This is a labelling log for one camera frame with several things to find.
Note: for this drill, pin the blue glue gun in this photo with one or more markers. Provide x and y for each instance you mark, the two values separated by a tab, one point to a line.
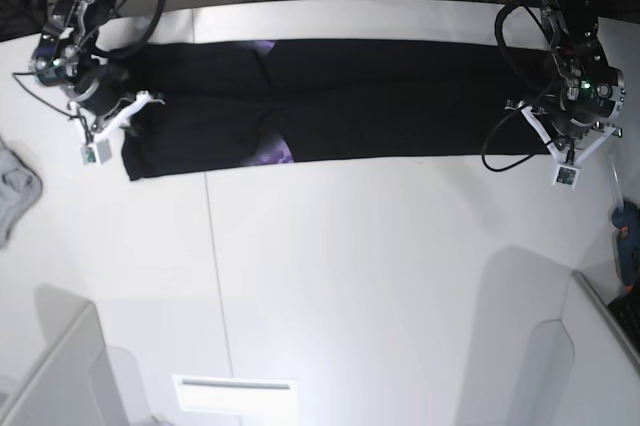
625	220

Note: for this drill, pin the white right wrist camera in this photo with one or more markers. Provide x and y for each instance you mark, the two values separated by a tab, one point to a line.
94	144

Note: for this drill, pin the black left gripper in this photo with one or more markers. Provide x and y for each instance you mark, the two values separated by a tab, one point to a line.
573	124

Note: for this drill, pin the black keyboard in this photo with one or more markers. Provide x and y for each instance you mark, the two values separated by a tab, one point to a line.
626	311

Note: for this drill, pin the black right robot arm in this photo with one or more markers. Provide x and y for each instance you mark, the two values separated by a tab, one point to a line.
67	55

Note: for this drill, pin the black T-shirt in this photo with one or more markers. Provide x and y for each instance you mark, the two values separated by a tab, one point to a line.
238	104

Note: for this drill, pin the white label plate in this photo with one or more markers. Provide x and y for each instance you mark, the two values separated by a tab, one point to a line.
235	396

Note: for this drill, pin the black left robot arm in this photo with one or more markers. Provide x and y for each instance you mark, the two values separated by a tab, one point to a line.
587	89

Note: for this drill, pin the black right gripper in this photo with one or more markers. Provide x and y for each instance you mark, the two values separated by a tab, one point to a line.
97	90

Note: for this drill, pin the grey cloth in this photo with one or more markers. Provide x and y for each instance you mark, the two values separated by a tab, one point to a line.
20	189

